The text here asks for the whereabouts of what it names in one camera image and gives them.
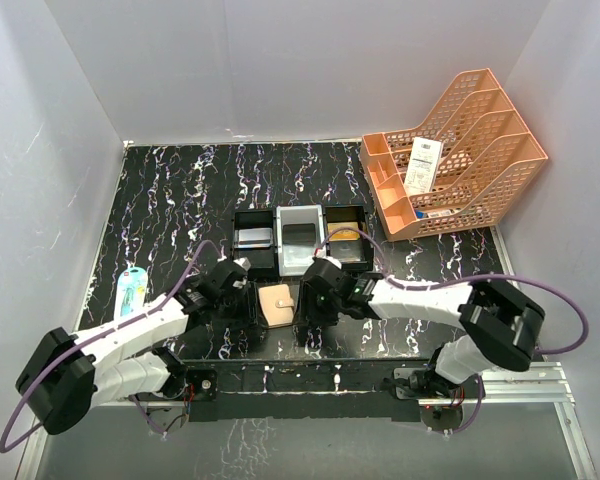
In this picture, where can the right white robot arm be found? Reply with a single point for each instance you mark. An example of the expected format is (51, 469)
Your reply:
(501, 324)

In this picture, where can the black card in white tray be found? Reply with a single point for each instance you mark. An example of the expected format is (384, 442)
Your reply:
(299, 234)

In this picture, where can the beige leather card holder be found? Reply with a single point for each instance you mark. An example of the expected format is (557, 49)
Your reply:
(277, 305)

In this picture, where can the orange plastic file organizer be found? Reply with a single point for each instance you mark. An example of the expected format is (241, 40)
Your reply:
(489, 156)

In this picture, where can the aluminium frame rail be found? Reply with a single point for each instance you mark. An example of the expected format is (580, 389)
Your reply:
(522, 426)

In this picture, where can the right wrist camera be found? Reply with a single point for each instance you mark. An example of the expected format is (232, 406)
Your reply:
(323, 254)

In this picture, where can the white middle tray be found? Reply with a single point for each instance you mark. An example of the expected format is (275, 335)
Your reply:
(294, 260)

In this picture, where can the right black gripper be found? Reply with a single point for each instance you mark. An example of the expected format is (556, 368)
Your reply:
(309, 314)

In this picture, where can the black tray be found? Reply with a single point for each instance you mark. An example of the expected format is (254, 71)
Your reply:
(264, 261)
(357, 215)

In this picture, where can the right black tray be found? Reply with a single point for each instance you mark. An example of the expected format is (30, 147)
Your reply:
(357, 215)

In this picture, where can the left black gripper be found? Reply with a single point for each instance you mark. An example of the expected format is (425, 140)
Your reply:
(241, 310)

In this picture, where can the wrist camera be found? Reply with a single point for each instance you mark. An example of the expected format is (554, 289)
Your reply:
(243, 265)
(323, 254)

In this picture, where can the black front base bar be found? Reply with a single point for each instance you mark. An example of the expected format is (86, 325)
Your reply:
(316, 389)

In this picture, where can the gold card in right tray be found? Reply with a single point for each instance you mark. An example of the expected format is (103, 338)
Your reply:
(345, 245)

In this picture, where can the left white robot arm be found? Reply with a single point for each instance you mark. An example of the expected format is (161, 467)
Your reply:
(70, 374)

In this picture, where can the left black tray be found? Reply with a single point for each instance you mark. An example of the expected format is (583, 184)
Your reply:
(264, 261)

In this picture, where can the white paper receipt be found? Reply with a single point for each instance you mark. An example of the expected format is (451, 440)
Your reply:
(422, 166)

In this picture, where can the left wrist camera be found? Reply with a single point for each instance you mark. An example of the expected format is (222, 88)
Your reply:
(243, 265)

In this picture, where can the silver card in left tray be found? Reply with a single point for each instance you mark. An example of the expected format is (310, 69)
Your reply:
(255, 238)

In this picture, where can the blue packaged item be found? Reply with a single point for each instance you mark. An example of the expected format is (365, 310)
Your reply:
(130, 291)

